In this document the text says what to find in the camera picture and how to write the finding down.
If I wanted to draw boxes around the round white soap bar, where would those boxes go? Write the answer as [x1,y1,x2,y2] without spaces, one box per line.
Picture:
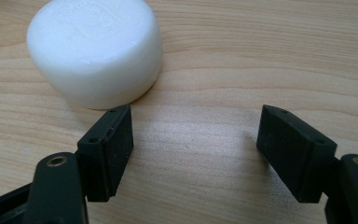
[25,0,164,110]

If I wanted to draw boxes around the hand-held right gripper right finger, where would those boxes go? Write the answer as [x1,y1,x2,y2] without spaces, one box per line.
[255,104,358,224]

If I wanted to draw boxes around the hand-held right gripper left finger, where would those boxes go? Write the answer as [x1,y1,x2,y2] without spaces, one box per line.
[22,104,135,224]

